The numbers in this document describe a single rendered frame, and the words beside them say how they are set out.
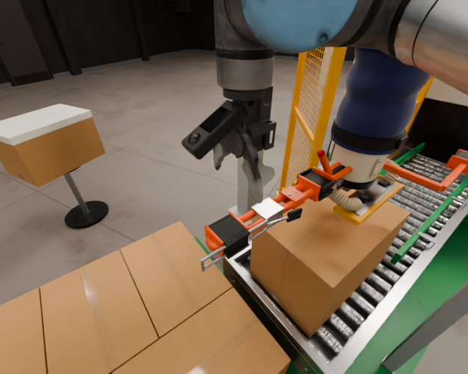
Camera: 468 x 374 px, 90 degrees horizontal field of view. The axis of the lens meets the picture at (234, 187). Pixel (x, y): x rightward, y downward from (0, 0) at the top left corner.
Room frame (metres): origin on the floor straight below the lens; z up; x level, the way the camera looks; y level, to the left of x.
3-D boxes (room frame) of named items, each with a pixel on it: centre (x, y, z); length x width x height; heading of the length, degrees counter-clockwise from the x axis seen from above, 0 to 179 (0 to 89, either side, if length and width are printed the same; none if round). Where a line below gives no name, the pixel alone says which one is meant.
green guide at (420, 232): (1.24, -1.54, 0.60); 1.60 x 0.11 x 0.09; 127
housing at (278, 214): (0.48, -0.09, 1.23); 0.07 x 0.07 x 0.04; 38
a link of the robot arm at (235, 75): (0.42, -0.02, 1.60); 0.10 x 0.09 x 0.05; 37
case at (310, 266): (0.76, -0.44, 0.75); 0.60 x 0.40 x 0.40; 127
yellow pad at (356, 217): (0.69, -0.52, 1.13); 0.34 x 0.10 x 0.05; 128
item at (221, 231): (0.40, 0.02, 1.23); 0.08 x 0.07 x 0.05; 128
